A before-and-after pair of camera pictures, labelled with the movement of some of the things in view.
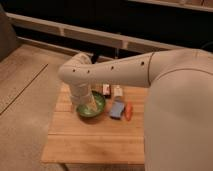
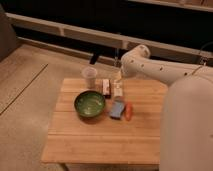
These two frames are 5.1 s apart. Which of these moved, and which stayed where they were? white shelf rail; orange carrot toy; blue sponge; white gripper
Moved: white gripper
Stayed: white shelf rail; orange carrot toy; blue sponge
